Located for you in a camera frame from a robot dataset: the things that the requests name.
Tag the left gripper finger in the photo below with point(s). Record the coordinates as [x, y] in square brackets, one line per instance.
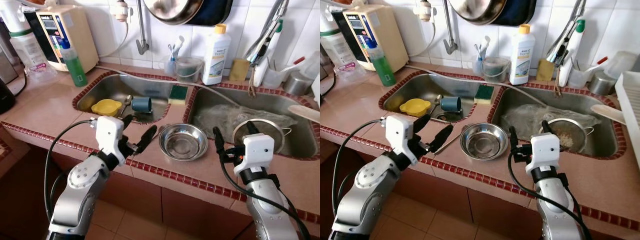
[422, 124]
[441, 139]
[146, 139]
[128, 123]

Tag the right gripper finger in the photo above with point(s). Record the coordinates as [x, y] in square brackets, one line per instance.
[252, 128]
[219, 140]
[514, 140]
[547, 127]

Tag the yellow plastic bowl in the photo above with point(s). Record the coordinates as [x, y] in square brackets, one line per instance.
[414, 107]
[106, 107]

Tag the teal plastic cup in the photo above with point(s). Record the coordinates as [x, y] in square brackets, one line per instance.
[451, 104]
[142, 104]

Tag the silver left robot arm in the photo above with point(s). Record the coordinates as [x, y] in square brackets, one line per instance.
[365, 200]
[75, 200]

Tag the chrome kitchen faucet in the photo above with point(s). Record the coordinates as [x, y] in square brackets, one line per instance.
[561, 50]
[261, 47]

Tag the steel mesh strainer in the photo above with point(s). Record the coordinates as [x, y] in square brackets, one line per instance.
[270, 132]
[570, 137]

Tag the clear plastic bag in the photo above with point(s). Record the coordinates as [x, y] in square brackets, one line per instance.
[525, 117]
[220, 117]

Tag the steel bowl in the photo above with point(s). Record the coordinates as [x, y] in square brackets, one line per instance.
[182, 142]
[484, 142]

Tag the small steel sink basin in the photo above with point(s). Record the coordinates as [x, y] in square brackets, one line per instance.
[110, 90]
[415, 90]

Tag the large steel sink basin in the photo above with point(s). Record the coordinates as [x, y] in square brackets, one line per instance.
[210, 100]
[520, 100]

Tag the brown cabinet door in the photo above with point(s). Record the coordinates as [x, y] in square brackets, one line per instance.
[445, 197]
[130, 195]
[200, 215]
[500, 215]

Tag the wooden spatula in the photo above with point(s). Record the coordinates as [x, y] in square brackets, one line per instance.
[607, 114]
[305, 112]

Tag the clear plastic container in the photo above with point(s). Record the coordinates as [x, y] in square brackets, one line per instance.
[580, 77]
[275, 77]

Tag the green and yellow sponge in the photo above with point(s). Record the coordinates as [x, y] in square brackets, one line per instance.
[177, 93]
[484, 93]

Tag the steel cup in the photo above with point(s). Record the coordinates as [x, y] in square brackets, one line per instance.
[297, 85]
[602, 85]

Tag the white faucet water filter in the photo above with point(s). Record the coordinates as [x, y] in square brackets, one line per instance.
[570, 67]
[267, 67]

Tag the green dish soap bottle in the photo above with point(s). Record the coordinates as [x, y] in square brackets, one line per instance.
[384, 70]
[76, 70]

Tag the clear toothbrush cup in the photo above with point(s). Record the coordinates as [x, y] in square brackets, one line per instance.
[477, 67]
[170, 67]

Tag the white dish rack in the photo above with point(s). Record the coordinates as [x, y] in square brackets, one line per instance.
[630, 115]
[316, 92]

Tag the beige water ionizer machine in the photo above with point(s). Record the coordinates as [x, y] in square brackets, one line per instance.
[80, 40]
[390, 40]

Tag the clear packet pink label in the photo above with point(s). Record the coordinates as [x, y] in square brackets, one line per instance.
[42, 67]
[350, 67]

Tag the hanging black pan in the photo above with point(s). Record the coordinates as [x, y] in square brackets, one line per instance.
[220, 10]
[525, 10]

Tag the hanging steel pan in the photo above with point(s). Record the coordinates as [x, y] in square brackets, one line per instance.
[475, 10]
[170, 10]

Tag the black electric kettle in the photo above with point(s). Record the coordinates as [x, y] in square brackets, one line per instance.
[6, 97]

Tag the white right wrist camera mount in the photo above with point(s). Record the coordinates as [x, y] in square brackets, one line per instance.
[255, 150]
[544, 150]

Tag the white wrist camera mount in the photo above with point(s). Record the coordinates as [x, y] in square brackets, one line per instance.
[255, 150]
[109, 135]
[544, 150]
[399, 137]

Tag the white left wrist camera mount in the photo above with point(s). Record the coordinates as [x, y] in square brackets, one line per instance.
[109, 135]
[399, 137]

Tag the grey wall tap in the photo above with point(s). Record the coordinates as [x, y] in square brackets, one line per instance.
[142, 47]
[450, 47]

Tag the white wall valve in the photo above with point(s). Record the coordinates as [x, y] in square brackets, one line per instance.
[423, 10]
[121, 10]

